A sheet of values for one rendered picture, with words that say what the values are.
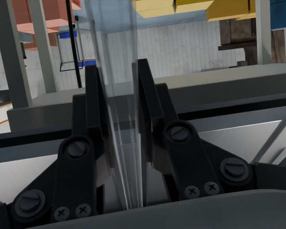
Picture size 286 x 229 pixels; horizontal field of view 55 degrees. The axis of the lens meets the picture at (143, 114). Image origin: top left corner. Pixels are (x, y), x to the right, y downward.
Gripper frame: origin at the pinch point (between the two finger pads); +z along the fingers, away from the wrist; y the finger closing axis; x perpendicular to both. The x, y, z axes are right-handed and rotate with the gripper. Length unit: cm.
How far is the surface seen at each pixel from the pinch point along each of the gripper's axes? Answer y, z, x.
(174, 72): 201, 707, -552
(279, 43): 346, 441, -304
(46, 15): -63, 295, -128
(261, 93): 29, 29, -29
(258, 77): 28.5, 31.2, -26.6
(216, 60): 336, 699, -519
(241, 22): 269, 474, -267
